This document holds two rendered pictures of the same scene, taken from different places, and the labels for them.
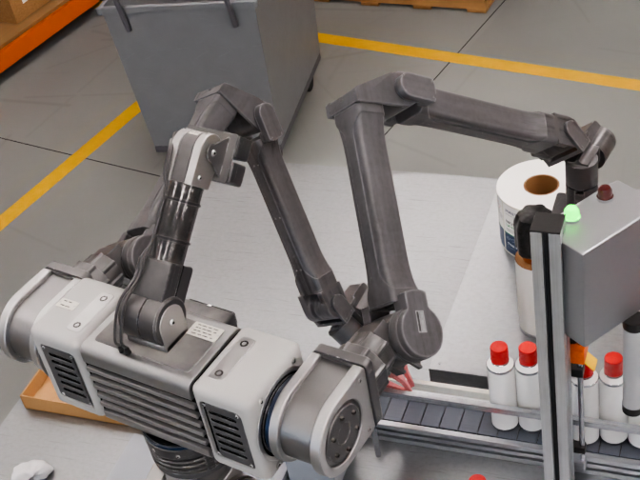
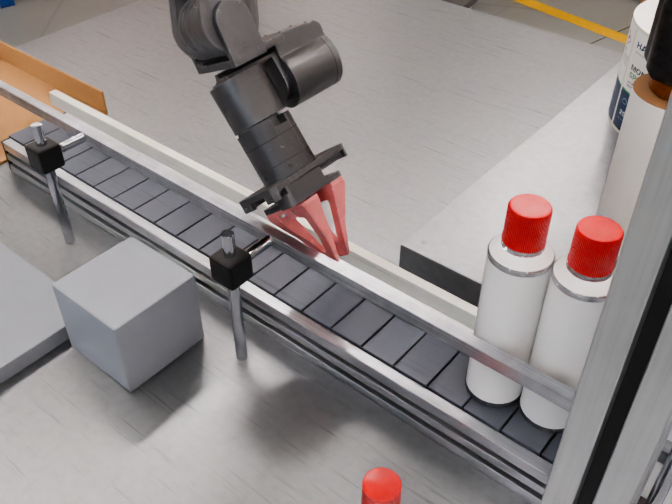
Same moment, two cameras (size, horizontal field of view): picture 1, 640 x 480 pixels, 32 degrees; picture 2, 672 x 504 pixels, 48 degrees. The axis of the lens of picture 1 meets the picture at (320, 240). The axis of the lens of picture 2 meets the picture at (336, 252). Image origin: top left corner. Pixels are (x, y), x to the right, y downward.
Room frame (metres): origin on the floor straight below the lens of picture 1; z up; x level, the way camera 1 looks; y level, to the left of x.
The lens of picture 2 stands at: (1.02, -0.24, 1.41)
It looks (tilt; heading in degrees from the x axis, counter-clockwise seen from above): 40 degrees down; 13
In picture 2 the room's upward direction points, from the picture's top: straight up
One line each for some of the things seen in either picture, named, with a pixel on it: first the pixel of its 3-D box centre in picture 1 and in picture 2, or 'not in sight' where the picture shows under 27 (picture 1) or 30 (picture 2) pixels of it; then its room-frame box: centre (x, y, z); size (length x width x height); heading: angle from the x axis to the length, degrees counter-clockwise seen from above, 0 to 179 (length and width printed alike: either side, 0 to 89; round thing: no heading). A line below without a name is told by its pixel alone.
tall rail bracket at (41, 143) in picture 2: not in sight; (69, 177); (1.67, 0.23, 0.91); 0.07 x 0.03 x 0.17; 153
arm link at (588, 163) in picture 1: (583, 168); not in sight; (1.60, -0.48, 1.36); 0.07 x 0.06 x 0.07; 142
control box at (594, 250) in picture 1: (599, 262); not in sight; (1.32, -0.42, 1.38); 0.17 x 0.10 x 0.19; 118
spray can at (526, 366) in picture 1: (530, 386); (571, 328); (1.47, -0.33, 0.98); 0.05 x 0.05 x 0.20
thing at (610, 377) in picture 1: (613, 397); not in sight; (1.40, -0.47, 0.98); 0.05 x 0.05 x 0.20
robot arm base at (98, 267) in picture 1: (90, 285); not in sight; (1.44, 0.37, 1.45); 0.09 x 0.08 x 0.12; 52
